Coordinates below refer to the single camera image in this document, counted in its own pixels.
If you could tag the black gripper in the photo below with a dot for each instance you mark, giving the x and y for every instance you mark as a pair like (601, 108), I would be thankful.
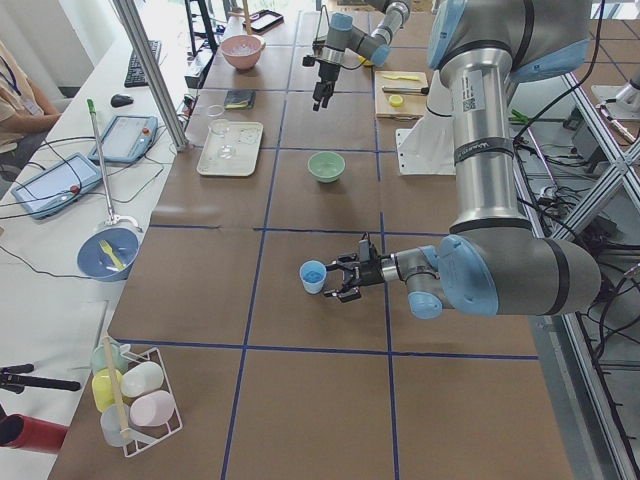
(328, 70)
(371, 274)

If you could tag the metal reacher stick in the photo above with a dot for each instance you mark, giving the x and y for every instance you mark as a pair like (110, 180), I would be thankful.
(112, 217)

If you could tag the large blue bowl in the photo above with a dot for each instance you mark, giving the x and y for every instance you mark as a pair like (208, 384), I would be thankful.
(95, 264)

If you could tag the blue teach pendant near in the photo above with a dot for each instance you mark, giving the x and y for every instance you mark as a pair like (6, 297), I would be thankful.
(55, 188)

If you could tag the red cylinder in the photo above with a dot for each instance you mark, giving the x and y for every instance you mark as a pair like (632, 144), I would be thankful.
(32, 434)

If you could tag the seated person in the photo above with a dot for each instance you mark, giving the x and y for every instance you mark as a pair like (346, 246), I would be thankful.
(27, 114)

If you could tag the black keyboard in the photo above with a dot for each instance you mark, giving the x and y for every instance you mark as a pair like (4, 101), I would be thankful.
(135, 75)

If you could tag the light green bowl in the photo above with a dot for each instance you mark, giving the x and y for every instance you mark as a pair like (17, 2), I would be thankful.
(326, 166)

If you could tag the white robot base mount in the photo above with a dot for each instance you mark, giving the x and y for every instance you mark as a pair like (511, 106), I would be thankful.
(427, 148)

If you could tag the white wire cup rack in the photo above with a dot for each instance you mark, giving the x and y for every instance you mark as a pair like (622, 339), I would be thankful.
(119, 359)

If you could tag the yellow plastic knife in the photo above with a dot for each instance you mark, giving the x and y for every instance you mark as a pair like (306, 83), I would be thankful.
(402, 77)

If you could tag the grey cup in rack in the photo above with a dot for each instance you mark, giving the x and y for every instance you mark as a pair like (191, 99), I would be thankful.
(111, 428)

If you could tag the grey yellow folded cloth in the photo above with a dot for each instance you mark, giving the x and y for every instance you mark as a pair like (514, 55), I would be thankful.
(239, 99)

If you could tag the blue teach pendant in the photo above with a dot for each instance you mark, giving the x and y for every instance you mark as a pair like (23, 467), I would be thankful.
(127, 138)
(55, 188)

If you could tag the light blue plastic cup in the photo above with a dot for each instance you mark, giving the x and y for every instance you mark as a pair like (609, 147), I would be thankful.
(312, 288)

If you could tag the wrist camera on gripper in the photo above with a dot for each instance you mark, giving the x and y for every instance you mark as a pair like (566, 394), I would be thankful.
(366, 251)

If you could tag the clear ice cube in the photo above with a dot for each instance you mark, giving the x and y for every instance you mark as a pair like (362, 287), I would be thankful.
(313, 276)

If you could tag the clear wine glass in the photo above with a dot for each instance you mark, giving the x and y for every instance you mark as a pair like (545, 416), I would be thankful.
(219, 128)

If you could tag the black camera tripod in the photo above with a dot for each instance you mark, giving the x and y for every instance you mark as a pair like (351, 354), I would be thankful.
(17, 377)

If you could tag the cream bear tray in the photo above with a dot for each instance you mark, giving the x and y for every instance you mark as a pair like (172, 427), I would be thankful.
(246, 138)

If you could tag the wooden cutting board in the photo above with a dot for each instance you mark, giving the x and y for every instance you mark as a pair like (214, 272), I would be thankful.
(414, 106)

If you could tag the yellow cup in rack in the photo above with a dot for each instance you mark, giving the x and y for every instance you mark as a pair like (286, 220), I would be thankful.
(102, 390)

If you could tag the pink cup in rack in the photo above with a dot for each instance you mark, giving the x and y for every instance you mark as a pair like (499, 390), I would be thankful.
(152, 409)

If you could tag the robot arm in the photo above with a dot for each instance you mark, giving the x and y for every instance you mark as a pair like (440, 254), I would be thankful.
(490, 263)
(374, 47)

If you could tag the steel muddler rod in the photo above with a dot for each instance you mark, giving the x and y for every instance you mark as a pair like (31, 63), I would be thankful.
(406, 90)

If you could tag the lemon half slice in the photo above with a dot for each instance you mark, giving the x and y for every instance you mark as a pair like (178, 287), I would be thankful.
(396, 100)

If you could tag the blue teach pendant far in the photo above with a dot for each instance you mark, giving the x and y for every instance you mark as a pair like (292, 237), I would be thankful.
(127, 138)

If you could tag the pink bowl of ice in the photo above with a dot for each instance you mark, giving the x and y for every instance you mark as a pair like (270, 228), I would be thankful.
(243, 51)

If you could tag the yellow fork in blue bowl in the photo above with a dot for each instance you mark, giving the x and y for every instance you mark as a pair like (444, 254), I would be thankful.
(108, 250)

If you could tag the black computer mouse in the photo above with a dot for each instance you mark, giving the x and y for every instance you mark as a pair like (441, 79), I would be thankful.
(121, 100)

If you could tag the aluminium frame post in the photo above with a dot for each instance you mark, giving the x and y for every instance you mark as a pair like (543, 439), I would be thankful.
(133, 26)

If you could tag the white cup in rack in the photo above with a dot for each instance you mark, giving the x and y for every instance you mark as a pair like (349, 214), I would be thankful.
(143, 378)

